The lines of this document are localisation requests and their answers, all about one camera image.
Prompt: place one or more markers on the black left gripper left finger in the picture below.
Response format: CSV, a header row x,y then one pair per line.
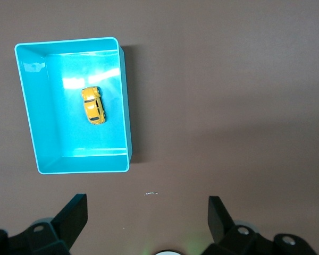
x,y
69,223

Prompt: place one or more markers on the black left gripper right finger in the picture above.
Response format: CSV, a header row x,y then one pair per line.
x,y
224,231

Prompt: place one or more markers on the yellow beetle toy car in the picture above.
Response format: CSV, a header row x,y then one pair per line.
x,y
93,106

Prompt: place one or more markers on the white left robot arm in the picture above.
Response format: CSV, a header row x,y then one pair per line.
x,y
168,252

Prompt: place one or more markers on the small silver metal piece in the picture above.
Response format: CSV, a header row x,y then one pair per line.
x,y
151,193

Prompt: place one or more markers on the teal plastic bin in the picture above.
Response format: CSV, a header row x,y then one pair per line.
x,y
69,138

